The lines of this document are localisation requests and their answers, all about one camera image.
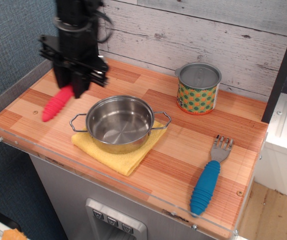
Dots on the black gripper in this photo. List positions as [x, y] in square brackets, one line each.
[75, 60]

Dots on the green orange patterned tin can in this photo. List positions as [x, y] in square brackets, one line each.
[198, 86]

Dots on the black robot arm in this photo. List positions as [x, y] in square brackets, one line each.
[80, 15]

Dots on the blue handled metal fork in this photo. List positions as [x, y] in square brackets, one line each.
[205, 186]

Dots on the white cabinet on right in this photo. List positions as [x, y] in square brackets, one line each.
[271, 168]

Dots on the clear acrylic guard rail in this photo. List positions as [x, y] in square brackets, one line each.
[173, 165]

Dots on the black vertical post right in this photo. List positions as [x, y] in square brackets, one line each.
[276, 91]

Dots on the yellow cloth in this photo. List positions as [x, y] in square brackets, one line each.
[123, 164]

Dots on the stainless steel pot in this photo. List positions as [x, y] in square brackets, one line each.
[121, 124]

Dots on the red handled metal spoon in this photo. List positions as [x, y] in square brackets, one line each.
[56, 103]

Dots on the grey cabinet with button panel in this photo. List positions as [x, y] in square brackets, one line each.
[93, 206]

